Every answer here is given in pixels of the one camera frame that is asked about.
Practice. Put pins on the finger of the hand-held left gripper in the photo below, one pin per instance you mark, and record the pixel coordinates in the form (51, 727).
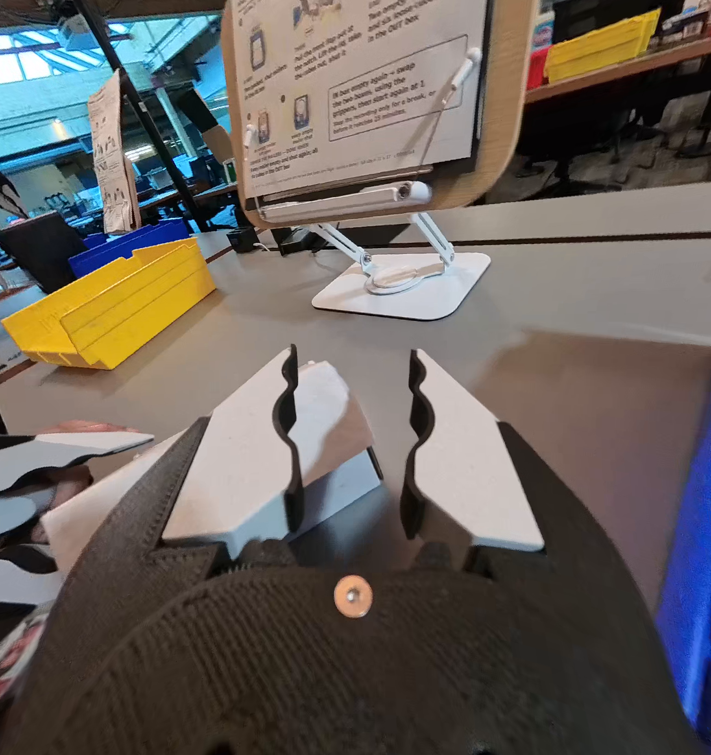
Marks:
(13, 584)
(66, 451)

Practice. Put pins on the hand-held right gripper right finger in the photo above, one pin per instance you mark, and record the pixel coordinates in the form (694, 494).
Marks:
(479, 478)

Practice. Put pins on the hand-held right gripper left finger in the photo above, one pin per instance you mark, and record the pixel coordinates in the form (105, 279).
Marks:
(231, 466)

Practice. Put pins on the white cardboard mailer box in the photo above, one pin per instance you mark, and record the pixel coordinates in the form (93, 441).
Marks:
(331, 413)

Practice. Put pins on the yellow plastic bin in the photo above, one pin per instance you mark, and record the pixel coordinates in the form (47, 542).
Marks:
(125, 306)
(603, 47)

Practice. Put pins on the blue plastic bin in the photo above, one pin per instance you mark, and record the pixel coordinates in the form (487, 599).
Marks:
(107, 253)
(703, 531)

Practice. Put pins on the grey desk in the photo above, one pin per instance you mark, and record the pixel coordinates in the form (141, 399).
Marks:
(568, 283)

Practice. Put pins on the black box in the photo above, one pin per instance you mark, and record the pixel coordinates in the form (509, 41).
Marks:
(36, 253)

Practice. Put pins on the black charging dock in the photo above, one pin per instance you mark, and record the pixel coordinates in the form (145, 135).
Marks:
(240, 239)

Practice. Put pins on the black power adapter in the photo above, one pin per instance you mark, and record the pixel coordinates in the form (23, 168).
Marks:
(302, 240)

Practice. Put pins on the beige instruction sheet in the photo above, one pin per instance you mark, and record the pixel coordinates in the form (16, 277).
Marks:
(113, 153)

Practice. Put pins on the black slanted pole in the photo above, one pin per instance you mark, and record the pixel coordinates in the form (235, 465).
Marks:
(143, 118)

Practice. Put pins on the white instruction sheet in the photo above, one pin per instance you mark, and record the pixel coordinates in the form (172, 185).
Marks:
(361, 88)

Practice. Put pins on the wooden shelf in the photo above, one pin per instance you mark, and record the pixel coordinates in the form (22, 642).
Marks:
(656, 68)

